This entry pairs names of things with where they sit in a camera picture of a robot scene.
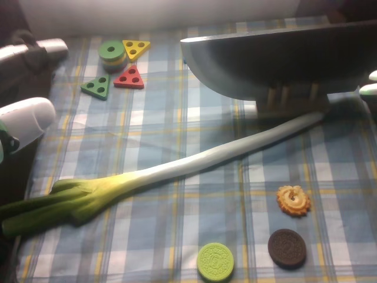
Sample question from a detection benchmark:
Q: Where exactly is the yellow wooden ring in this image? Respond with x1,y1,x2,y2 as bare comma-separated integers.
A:
102,56,128,68

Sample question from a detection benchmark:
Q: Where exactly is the yellow triangle block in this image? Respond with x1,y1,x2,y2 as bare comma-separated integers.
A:
122,40,151,62

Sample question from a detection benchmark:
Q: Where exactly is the green wooden ring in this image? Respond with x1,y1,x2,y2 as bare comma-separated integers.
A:
98,40,126,62

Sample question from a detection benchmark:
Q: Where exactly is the chocolate sandwich cookie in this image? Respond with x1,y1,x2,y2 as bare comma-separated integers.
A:
267,228,307,270

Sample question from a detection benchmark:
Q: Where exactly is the large steel kitchen knife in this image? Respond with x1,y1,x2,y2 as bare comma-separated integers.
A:
180,19,377,103

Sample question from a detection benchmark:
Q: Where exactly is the red triangle block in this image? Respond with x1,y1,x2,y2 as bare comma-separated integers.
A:
113,64,145,90

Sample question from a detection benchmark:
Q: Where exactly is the green sandwich cookie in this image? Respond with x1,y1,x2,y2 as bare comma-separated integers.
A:
196,242,235,283

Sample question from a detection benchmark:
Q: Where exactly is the wooden peg board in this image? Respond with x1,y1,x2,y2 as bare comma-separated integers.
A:
255,82,331,119

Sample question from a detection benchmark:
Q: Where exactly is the white panel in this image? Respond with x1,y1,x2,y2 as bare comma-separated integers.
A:
25,0,299,38

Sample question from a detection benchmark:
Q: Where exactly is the blue plaid tablecloth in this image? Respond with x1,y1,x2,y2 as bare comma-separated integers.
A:
17,16,377,283

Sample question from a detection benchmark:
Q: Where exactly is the long green white leek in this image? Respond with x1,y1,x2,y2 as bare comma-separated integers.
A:
0,111,330,238

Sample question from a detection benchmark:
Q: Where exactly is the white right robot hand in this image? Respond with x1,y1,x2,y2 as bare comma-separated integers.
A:
358,70,377,103

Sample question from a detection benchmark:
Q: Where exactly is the swirled butter cookie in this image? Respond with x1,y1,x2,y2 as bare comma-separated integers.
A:
276,185,312,218

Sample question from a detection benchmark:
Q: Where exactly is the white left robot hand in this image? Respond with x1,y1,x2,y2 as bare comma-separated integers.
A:
0,37,70,163

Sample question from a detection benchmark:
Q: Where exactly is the green triangle block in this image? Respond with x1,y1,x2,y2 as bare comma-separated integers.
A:
80,73,111,101

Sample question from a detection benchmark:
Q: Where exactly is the blue wooden ring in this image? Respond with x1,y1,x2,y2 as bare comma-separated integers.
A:
102,61,128,74

